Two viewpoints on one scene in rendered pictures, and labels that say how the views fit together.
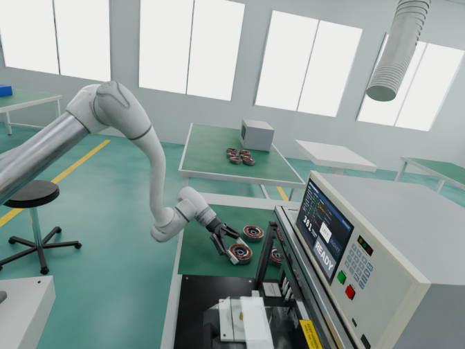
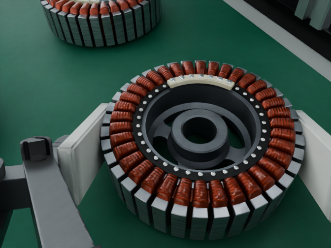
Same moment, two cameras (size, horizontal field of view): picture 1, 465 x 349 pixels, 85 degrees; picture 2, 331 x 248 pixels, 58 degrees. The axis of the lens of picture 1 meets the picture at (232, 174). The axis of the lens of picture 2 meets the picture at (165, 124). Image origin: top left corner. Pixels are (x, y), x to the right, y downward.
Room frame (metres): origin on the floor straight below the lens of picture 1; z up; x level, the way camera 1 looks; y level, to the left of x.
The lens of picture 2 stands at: (1.03, 0.00, 0.91)
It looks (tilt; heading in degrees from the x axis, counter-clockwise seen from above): 50 degrees down; 254
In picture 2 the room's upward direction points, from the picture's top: 2 degrees counter-clockwise
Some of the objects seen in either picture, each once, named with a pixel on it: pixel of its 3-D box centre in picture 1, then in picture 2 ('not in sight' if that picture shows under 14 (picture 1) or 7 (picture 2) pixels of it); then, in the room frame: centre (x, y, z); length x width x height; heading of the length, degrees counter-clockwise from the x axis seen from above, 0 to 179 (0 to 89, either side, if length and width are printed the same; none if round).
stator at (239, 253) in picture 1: (240, 253); (198, 137); (0.98, -0.10, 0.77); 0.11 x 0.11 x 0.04
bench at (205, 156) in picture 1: (229, 174); not in sight; (2.89, 0.04, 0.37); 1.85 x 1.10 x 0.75; 9
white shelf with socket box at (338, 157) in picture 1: (321, 185); not in sight; (1.50, -0.57, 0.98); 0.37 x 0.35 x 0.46; 9
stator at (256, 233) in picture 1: (252, 233); not in sight; (1.16, -0.16, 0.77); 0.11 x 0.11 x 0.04
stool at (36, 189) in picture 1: (37, 221); not in sight; (1.56, 1.40, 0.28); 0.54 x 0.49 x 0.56; 99
